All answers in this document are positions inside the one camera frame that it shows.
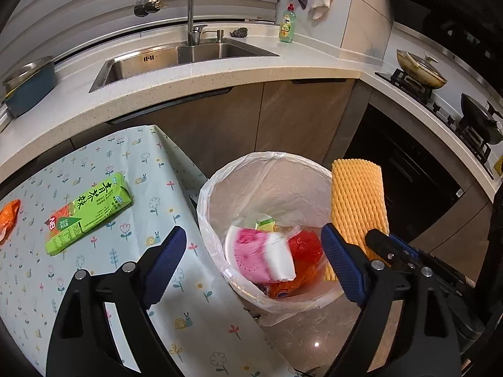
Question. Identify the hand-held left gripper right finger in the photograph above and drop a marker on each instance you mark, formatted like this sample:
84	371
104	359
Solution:
342	267

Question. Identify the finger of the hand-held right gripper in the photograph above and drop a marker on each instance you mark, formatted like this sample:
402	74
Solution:
383	245
412	254

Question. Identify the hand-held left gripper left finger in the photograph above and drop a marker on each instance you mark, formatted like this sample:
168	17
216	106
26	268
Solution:
169	259

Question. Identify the printed orange plastic bag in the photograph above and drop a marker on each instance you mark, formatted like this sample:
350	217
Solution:
302	279

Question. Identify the red plastic bag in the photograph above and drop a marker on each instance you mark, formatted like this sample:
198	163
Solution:
304	247

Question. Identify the yellow foam net sleeve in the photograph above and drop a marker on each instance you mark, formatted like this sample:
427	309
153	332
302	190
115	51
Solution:
353	196

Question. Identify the steel wool scrubber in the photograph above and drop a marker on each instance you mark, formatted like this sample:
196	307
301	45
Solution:
262	288

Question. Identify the pink white paper cup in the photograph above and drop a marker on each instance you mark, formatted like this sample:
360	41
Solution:
251	251

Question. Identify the bin with white bag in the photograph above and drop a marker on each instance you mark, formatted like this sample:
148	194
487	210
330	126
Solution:
275	180

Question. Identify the black built-in oven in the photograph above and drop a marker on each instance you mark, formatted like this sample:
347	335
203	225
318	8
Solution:
401	172

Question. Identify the yellow green wrapper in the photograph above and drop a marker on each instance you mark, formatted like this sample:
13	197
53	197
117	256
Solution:
271	224

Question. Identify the green carton box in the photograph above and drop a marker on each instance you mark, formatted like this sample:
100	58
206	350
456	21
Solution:
90	212

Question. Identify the floral light blue tablecloth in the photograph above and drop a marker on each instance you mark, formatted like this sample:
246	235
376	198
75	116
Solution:
118	165

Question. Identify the black gas stove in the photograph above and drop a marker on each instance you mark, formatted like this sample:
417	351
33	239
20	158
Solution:
444	114

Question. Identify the black wok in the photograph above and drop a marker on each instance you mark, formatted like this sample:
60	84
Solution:
479	119

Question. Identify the wooden base cabinet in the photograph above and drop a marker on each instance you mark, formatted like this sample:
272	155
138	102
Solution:
275	121

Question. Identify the plain orange plastic bag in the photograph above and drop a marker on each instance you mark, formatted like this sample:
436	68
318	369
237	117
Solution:
8	220

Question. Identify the beige lidded wok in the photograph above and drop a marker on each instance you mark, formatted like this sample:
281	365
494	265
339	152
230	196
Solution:
420	68

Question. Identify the stainless steel sink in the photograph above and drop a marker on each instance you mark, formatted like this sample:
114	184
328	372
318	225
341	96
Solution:
157	61

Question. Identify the blue plastic basin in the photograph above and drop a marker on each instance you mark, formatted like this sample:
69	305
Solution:
31	99

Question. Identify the dark scouring ball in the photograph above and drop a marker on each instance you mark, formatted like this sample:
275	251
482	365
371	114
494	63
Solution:
239	33

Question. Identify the steel bowl in basin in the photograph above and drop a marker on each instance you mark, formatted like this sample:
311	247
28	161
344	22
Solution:
23	72

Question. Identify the green dish soap bottle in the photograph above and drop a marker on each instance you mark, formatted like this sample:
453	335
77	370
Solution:
287	27

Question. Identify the chrome kitchen faucet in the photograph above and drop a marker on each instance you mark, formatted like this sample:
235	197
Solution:
190	8

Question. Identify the black range hood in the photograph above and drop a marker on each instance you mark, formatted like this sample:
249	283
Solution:
452	0

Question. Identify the grey window blind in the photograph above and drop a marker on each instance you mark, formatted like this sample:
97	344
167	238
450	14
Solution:
98	4

